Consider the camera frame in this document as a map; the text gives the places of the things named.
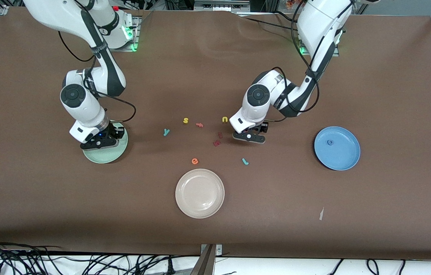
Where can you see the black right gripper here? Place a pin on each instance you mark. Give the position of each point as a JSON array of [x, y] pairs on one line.
[[115, 132]]

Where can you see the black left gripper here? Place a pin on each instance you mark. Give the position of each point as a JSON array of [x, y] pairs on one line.
[[264, 127]]

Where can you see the teal letter l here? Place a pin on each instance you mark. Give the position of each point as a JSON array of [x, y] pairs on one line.
[[244, 161]]

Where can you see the teal letter y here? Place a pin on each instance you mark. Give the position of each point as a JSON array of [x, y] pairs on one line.
[[166, 132]]

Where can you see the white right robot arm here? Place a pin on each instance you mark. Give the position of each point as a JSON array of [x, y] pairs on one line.
[[81, 103]]

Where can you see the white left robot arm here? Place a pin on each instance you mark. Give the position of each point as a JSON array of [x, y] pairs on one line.
[[257, 95]]

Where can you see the green plate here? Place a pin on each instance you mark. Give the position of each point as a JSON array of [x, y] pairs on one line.
[[104, 156]]

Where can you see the dark red letter k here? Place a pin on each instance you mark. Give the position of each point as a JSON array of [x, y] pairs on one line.
[[216, 143]]

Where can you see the blue plate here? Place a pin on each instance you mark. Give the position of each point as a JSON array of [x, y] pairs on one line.
[[343, 152]]

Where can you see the beige plate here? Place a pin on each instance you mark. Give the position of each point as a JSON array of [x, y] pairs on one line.
[[200, 193]]

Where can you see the grey tape scrap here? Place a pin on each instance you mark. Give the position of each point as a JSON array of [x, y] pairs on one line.
[[321, 214]]

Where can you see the orange flower bunch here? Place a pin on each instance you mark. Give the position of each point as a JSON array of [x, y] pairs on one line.
[[294, 3]]

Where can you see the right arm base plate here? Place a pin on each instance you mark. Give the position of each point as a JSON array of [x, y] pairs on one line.
[[133, 44]]

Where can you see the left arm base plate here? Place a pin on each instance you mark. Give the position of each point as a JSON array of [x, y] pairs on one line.
[[336, 53]]

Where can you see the metal frame rail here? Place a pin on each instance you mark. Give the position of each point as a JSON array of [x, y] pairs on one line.
[[221, 4]]

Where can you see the metal table bracket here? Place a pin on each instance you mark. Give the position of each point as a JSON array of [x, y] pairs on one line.
[[206, 263]]

